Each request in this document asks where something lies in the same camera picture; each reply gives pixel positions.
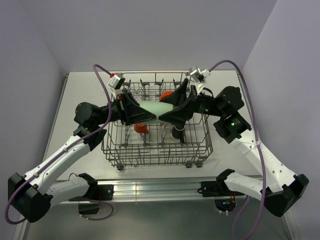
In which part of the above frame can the grey wire dish rack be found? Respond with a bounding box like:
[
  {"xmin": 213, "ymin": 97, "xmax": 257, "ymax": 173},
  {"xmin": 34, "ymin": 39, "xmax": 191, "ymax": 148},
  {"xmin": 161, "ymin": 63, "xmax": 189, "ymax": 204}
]
[{"xmin": 101, "ymin": 71, "xmax": 213, "ymax": 171}]

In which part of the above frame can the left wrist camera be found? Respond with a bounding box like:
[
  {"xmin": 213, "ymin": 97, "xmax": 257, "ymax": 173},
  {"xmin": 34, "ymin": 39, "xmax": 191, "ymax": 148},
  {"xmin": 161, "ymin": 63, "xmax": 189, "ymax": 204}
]
[{"xmin": 107, "ymin": 73, "xmax": 125, "ymax": 98}]

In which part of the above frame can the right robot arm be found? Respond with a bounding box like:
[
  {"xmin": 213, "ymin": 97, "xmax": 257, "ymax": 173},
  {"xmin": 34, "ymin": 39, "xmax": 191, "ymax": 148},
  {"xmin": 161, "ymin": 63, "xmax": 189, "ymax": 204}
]
[{"xmin": 158, "ymin": 83, "xmax": 309, "ymax": 217}]

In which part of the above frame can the orange brown mug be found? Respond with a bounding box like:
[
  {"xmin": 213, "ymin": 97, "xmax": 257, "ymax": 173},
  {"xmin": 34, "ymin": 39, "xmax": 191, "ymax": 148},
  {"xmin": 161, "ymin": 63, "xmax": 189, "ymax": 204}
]
[{"xmin": 134, "ymin": 123, "xmax": 149, "ymax": 134}]

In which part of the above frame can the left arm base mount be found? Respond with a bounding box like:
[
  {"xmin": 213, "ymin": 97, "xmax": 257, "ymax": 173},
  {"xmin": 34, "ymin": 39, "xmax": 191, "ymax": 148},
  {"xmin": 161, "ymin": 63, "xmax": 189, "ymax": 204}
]
[{"xmin": 78, "ymin": 184, "xmax": 114, "ymax": 221}]

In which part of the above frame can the orange bowl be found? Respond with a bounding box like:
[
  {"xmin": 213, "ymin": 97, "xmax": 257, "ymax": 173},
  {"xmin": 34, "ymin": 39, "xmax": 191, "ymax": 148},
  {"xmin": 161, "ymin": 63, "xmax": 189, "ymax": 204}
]
[{"xmin": 160, "ymin": 91, "xmax": 173, "ymax": 100}]

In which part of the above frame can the clear drinking glass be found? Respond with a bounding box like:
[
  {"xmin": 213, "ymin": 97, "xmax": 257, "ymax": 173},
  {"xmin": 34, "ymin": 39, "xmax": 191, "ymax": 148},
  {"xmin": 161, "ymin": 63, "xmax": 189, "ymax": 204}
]
[{"xmin": 160, "ymin": 123, "xmax": 173, "ymax": 136}]

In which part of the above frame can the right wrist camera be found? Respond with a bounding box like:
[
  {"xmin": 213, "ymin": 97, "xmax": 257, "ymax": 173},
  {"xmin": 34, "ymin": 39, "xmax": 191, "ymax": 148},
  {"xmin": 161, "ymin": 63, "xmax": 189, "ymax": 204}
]
[{"xmin": 189, "ymin": 65, "xmax": 210, "ymax": 95}]

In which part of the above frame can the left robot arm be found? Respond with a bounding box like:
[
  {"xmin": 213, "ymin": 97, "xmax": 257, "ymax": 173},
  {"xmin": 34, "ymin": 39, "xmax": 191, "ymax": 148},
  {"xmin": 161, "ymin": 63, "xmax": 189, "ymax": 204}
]
[{"xmin": 5, "ymin": 93, "xmax": 156, "ymax": 225}]

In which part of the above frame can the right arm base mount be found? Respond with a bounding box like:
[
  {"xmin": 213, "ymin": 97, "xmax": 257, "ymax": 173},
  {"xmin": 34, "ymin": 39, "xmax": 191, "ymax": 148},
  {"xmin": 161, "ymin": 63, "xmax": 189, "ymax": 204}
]
[{"xmin": 197, "ymin": 176, "xmax": 245, "ymax": 198}]

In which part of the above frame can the dark brown mug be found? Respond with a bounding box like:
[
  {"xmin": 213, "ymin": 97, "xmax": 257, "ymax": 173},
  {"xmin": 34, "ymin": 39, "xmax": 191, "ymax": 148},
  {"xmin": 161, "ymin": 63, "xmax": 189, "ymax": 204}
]
[{"xmin": 171, "ymin": 125, "xmax": 186, "ymax": 144}]

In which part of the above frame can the pale green cup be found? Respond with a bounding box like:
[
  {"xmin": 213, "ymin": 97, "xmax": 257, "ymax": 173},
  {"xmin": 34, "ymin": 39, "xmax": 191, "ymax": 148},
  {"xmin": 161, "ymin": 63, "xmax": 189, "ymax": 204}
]
[{"xmin": 139, "ymin": 101, "xmax": 174, "ymax": 125}]

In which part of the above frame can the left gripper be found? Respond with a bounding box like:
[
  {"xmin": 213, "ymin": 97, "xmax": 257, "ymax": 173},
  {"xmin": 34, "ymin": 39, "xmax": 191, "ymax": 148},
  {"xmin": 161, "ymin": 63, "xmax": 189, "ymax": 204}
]
[{"xmin": 94, "ymin": 92, "xmax": 156, "ymax": 126}]

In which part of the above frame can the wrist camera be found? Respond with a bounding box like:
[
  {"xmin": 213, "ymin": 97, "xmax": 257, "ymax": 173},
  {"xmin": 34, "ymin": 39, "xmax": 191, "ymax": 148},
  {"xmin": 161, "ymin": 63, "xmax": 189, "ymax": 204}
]
[
  {"xmin": 107, "ymin": 73, "xmax": 125, "ymax": 98},
  {"xmin": 189, "ymin": 65, "xmax": 210, "ymax": 95}
]

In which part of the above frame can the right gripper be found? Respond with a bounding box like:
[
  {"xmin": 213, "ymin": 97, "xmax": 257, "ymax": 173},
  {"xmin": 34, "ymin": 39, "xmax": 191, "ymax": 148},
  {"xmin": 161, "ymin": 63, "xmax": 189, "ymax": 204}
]
[{"xmin": 158, "ymin": 78, "xmax": 226, "ymax": 128}]

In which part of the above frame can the aluminium mounting rail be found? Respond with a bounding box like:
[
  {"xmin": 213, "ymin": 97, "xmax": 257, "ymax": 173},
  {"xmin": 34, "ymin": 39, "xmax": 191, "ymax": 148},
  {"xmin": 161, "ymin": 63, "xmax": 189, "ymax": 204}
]
[{"xmin": 49, "ymin": 174, "xmax": 286, "ymax": 203}]

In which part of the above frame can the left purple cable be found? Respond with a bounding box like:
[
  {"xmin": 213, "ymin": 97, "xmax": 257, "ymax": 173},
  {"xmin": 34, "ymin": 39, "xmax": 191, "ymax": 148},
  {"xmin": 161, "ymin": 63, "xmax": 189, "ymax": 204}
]
[{"xmin": 4, "ymin": 64, "xmax": 116, "ymax": 225}]

